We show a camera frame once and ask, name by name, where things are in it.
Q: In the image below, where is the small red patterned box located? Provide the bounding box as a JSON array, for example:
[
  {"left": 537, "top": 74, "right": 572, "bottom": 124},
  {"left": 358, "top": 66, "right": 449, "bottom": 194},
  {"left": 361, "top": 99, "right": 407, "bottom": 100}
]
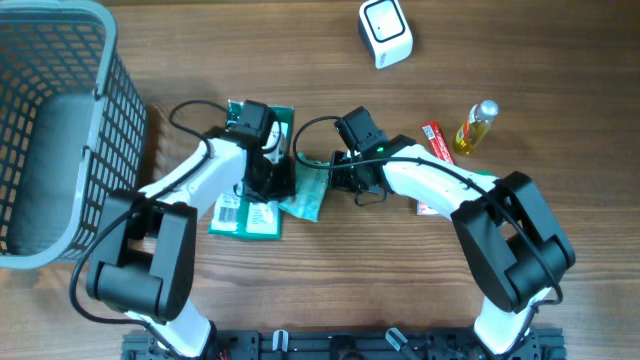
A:
[{"left": 416, "top": 201, "right": 438, "bottom": 216}]

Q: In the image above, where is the light green wipes sachet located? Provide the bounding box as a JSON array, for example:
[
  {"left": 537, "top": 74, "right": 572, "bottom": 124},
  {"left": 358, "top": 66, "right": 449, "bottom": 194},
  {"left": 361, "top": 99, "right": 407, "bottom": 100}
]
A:
[{"left": 278, "top": 161, "right": 329, "bottom": 223}]

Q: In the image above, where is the green 3M gloves package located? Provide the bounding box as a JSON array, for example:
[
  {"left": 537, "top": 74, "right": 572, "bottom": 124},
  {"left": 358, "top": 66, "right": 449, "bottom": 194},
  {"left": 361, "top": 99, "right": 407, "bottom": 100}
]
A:
[{"left": 209, "top": 107, "right": 294, "bottom": 240}]

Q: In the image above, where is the red snack stick packet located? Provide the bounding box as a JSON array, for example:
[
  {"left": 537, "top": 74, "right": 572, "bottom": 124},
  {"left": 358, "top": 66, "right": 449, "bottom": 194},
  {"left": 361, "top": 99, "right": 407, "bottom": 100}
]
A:
[{"left": 421, "top": 121, "right": 454, "bottom": 165}]

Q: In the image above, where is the green lid white jar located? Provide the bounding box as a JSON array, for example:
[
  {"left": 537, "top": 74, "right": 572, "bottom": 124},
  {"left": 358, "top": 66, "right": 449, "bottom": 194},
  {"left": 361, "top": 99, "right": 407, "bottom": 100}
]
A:
[{"left": 475, "top": 170, "right": 496, "bottom": 177}]

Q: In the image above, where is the yellow liquid bottle silver cap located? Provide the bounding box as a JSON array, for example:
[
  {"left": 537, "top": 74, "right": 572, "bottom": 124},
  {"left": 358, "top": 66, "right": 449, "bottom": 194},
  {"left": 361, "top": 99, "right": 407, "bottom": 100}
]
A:
[{"left": 453, "top": 99, "right": 499, "bottom": 155}]

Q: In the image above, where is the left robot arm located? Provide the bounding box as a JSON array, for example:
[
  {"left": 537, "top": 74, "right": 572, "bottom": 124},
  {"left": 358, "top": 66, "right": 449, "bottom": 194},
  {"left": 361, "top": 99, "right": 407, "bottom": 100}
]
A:
[{"left": 77, "top": 128, "right": 290, "bottom": 359}]

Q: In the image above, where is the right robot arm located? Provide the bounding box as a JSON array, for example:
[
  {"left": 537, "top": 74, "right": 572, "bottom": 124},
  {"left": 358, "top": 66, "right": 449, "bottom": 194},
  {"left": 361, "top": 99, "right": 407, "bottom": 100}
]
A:
[{"left": 330, "top": 134, "right": 576, "bottom": 357}]

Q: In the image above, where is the white barcode scanner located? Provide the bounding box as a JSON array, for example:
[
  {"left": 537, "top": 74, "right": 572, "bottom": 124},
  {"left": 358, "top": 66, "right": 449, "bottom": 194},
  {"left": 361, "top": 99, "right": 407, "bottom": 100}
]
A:
[{"left": 358, "top": 0, "right": 413, "bottom": 69}]

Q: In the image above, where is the dark grey mesh basket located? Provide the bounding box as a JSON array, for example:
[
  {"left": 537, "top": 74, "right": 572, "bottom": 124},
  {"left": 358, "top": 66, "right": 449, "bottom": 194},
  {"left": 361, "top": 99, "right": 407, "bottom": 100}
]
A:
[{"left": 1, "top": 1, "right": 148, "bottom": 270}]

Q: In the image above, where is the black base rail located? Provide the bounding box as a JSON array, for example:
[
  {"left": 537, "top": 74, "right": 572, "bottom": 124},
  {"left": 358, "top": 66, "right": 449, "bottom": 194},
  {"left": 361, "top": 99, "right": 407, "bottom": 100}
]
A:
[{"left": 121, "top": 327, "right": 567, "bottom": 360}]

